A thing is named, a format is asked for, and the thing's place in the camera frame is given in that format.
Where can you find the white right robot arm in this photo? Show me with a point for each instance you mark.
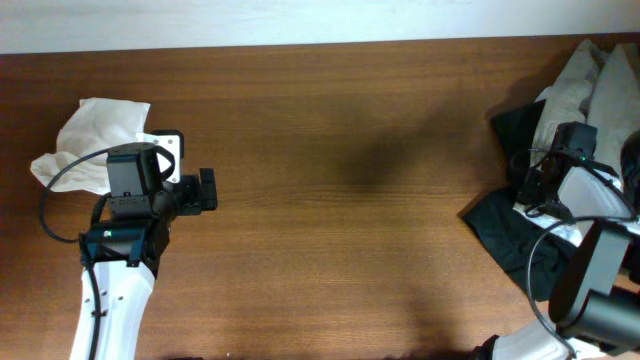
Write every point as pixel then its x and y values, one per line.
pixel 588 315

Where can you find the white crumpled cloth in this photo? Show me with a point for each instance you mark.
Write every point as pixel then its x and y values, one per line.
pixel 98 124

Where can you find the black garment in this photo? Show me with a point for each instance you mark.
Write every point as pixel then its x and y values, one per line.
pixel 506 235

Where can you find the khaki beige shorts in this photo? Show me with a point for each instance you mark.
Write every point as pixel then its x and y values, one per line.
pixel 597 88

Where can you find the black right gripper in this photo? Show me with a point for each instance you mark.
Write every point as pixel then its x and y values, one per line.
pixel 545 176

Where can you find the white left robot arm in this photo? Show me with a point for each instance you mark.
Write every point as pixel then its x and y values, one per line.
pixel 129 230

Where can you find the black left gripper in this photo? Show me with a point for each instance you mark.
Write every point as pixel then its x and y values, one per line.
pixel 206 187

